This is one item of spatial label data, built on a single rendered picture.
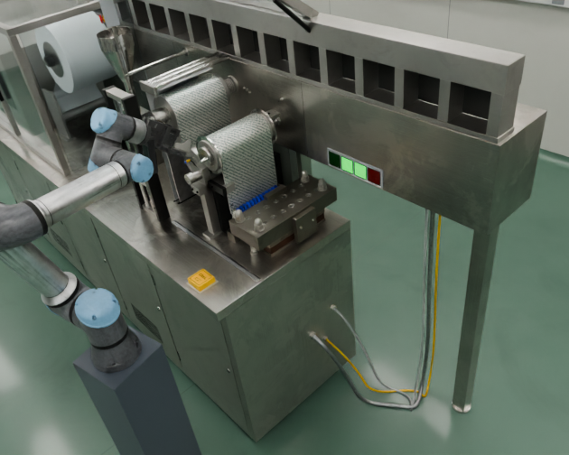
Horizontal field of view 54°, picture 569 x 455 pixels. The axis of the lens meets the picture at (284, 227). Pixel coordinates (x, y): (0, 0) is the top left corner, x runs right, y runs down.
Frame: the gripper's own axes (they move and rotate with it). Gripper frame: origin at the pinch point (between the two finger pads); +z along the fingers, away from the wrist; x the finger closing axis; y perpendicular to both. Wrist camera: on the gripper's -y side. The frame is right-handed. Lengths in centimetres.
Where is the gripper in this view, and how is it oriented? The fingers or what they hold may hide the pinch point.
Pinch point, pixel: (187, 154)
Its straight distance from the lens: 192.5
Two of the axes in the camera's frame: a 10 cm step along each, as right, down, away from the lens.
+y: 3.9, -9.1, -1.5
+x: -6.8, -3.9, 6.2
